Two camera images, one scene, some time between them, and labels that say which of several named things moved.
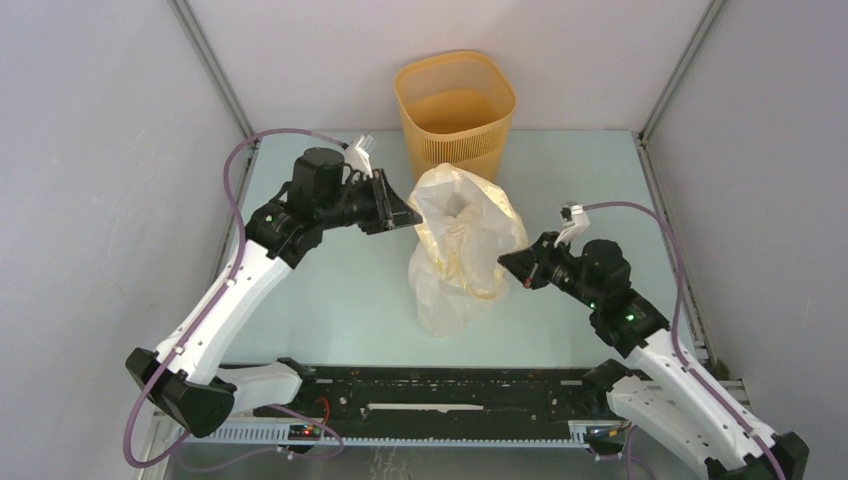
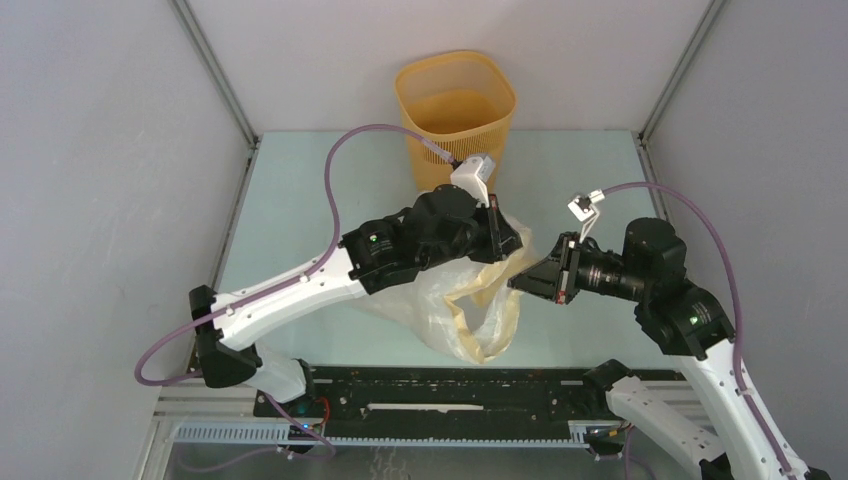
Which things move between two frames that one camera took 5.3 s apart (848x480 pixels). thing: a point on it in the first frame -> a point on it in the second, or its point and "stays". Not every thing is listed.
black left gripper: (390, 211) -> (502, 239)
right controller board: (605, 434) stays
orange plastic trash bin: (456, 108) stays
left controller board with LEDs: (304, 432) stays
